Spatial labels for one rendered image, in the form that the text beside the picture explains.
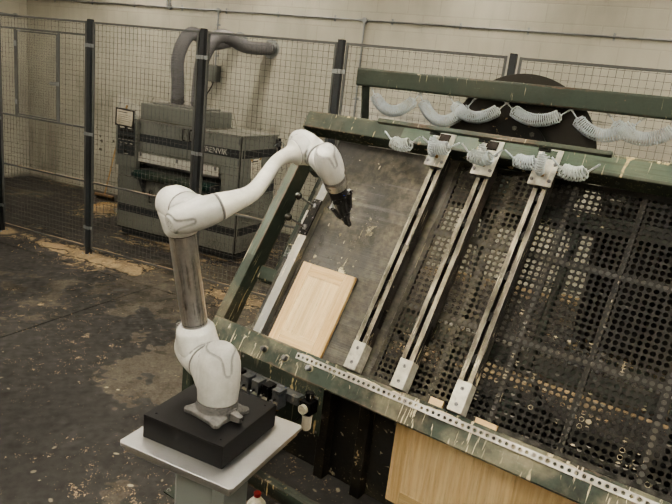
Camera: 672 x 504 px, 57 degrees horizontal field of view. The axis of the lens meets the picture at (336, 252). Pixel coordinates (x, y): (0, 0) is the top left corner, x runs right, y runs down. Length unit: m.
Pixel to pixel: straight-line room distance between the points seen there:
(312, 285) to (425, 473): 1.00
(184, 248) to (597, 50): 5.91
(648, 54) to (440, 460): 5.52
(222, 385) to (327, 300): 0.81
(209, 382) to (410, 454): 1.06
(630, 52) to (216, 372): 6.08
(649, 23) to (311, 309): 5.47
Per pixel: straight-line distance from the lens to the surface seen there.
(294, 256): 3.09
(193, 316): 2.44
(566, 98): 3.27
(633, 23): 7.54
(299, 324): 2.97
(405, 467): 3.01
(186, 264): 2.35
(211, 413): 2.40
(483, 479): 2.84
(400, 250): 2.82
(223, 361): 2.32
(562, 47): 7.56
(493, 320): 2.58
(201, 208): 2.13
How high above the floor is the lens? 2.08
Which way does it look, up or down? 15 degrees down
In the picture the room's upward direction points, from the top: 7 degrees clockwise
